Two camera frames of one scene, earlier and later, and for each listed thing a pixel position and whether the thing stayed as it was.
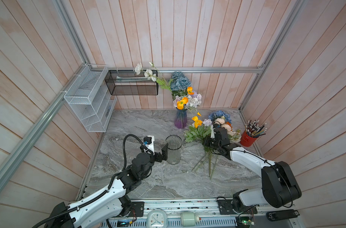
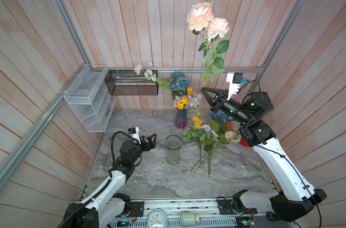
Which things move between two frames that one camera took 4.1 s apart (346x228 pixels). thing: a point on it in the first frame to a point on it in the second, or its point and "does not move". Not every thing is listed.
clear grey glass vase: [174, 142] does not move
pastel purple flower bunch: [194, 99] does not move
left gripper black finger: [165, 152] to [151, 140]
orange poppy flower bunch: [184, 100] does not move
